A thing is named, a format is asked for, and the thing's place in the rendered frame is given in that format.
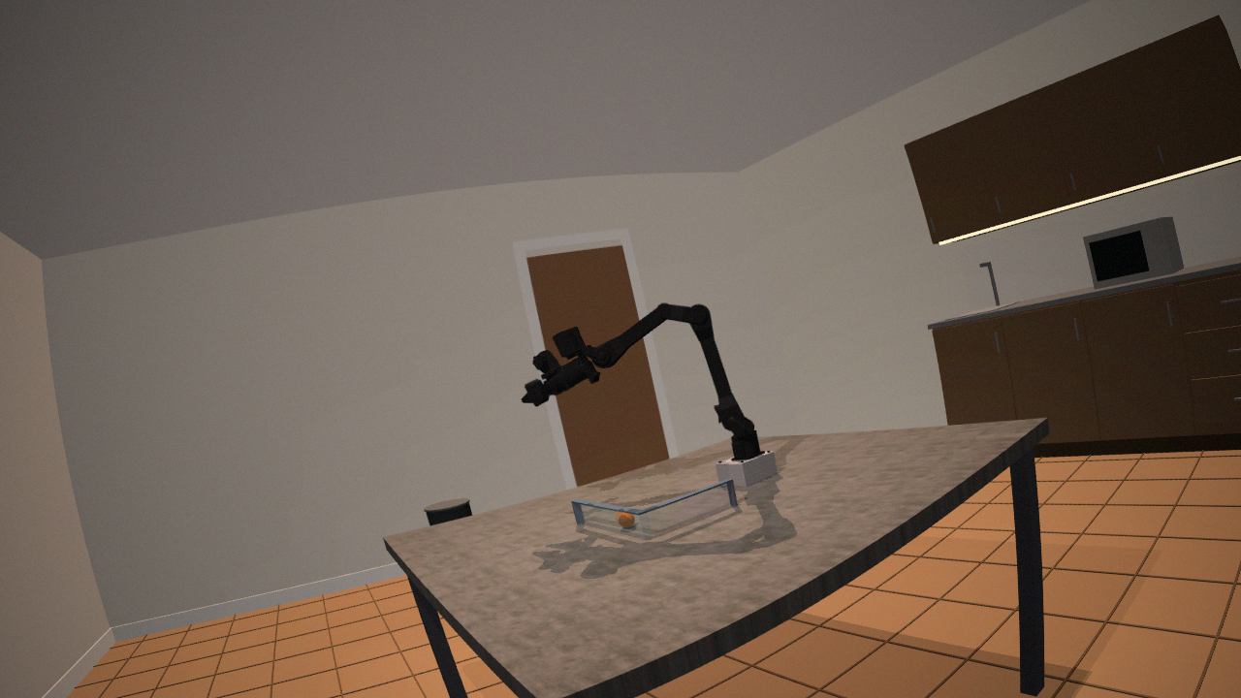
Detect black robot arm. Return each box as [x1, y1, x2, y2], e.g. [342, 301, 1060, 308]
[532, 302, 764, 460]

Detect low clear corner walls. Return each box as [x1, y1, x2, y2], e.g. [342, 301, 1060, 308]
[572, 482, 736, 542]

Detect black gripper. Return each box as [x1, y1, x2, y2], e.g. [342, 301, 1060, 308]
[522, 366, 576, 406]

